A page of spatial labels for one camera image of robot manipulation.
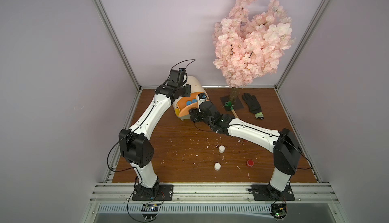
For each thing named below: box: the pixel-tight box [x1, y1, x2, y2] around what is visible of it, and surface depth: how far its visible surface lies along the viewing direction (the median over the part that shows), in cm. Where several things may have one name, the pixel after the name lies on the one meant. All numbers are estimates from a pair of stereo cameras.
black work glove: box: [242, 92, 265, 120], surface depth 111 cm
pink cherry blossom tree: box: [212, 0, 296, 101], surface depth 66 cm
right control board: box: [269, 203, 288, 221], surface depth 71 cm
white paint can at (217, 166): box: [214, 162, 222, 171], surface depth 81 cm
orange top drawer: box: [177, 93, 199, 118], surface depth 82 cm
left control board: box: [141, 203, 159, 221], surface depth 72 cm
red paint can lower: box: [246, 159, 255, 168], surface depth 82 cm
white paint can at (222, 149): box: [218, 144, 226, 154], surface depth 87 cm
